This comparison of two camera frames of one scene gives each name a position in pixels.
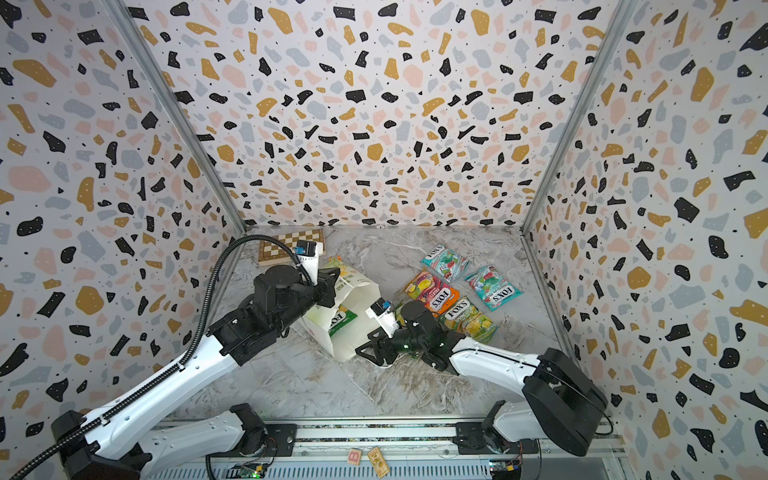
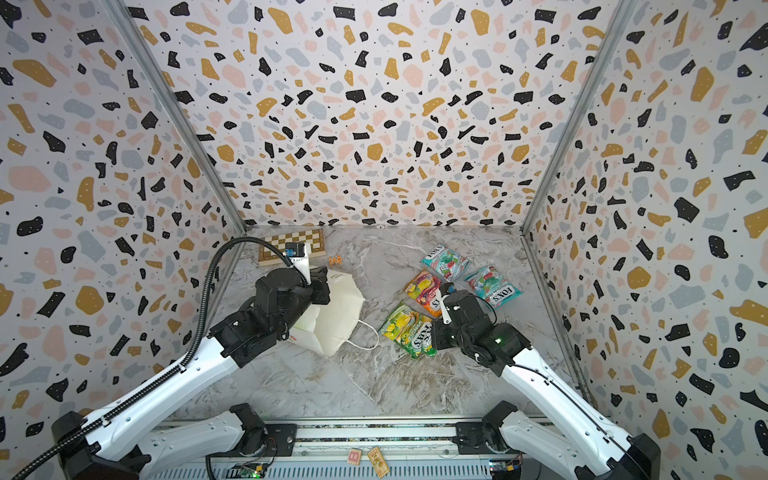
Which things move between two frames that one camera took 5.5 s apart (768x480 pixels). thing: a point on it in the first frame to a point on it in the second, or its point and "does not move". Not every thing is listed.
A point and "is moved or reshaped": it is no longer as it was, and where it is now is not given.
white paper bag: (357, 293) is moved or reshaped
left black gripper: (326, 284) does not move
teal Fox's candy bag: (495, 291) does not move
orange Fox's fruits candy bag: (436, 296) does not move
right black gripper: (391, 346) to (450, 303)
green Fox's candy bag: (342, 319) is moved or reshaped
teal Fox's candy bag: (446, 263) does not move
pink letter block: (354, 456) does not move
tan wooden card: (377, 458) does not move
